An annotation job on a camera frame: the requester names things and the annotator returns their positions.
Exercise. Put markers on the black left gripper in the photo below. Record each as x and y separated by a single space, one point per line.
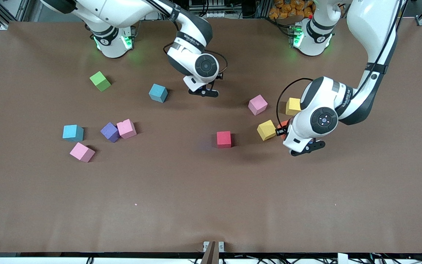
281 131

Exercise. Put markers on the orange foam cube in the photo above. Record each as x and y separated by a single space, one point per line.
283 124

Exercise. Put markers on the red foam cube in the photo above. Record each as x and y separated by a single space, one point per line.
224 139

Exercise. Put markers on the light blue foam cube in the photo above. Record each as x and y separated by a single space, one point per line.
72 132
158 93

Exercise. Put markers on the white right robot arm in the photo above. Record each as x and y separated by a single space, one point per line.
187 58

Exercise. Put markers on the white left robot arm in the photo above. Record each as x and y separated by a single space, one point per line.
322 93

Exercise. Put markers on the yellow foam cube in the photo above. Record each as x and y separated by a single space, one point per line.
292 107
266 130

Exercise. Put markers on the orange fruit net bag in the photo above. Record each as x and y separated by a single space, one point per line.
288 9

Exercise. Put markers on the black electronics rack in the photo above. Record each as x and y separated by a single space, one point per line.
225 9

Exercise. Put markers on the small white box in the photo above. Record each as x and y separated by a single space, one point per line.
343 259

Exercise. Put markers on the dented pink foam cube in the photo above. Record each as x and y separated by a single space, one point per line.
126 129

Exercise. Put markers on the green foam cube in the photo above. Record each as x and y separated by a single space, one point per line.
99 81

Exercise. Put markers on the small metal bracket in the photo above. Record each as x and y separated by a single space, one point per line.
206 245

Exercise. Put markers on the brown wooden post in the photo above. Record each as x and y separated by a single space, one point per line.
211 255

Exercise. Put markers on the black table edge rail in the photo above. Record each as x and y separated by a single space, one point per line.
86 254

